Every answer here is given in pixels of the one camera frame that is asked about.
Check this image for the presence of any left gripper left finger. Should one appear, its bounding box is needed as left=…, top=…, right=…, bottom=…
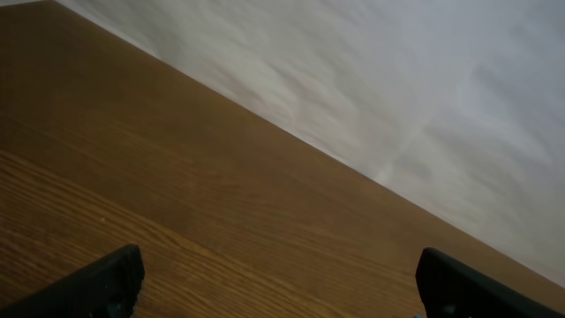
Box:
left=0, top=243, right=147, bottom=318

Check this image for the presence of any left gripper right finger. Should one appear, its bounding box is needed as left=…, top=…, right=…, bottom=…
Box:
left=414, top=246, right=565, bottom=318

